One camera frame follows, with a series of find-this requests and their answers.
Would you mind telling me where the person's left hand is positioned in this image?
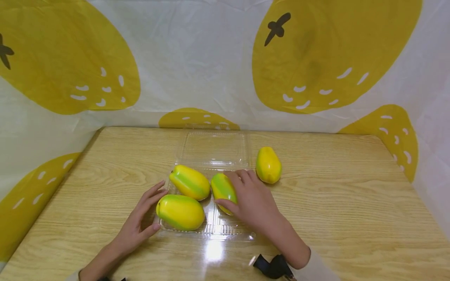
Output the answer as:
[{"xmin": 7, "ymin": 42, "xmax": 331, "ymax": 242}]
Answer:
[{"xmin": 112, "ymin": 180, "xmax": 169, "ymax": 256}]

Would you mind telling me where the person's right hand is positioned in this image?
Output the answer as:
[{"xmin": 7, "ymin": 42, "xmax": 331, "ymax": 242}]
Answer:
[{"xmin": 215, "ymin": 169, "xmax": 284, "ymax": 237}]

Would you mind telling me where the yellow green mango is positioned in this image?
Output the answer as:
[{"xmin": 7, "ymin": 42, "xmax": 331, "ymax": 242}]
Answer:
[
  {"xmin": 169, "ymin": 164, "xmax": 211, "ymax": 201},
  {"xmin": 255, "ymin": 146, "xmax": 282, "ymax": 185},
  {"xmin": 210, "ymin": 173, "xmax": 239, "ymax": 216},
  {"xmin": 155, "ymin": 194, "xmax": 206, "ymax": 231}
]

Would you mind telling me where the person's right forearm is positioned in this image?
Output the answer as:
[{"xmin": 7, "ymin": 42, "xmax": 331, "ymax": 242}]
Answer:
[{"xmin": 271, "ymin": 221, "xmax": 341, "ymax": 281}]

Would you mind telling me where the person's left forearm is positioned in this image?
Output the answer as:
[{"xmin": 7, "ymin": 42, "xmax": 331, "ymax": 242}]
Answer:
[{"xmin": 78, "ymin": 241, "xmax": 131, "ymax": 281}]

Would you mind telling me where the clear plastic clamshell container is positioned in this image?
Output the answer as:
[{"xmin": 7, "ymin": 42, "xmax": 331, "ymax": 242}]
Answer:
[{"xmin": 155, "ymin": 129, "xmax": 257, "ymax": 242}]

